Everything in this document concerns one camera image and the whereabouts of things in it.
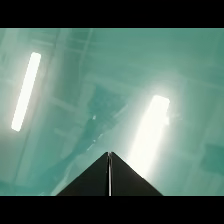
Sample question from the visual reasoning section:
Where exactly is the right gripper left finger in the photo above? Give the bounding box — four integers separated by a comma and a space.
56, 151, 110, 197

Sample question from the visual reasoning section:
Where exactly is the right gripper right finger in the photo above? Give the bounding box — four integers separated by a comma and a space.
109, 151, 164, 197

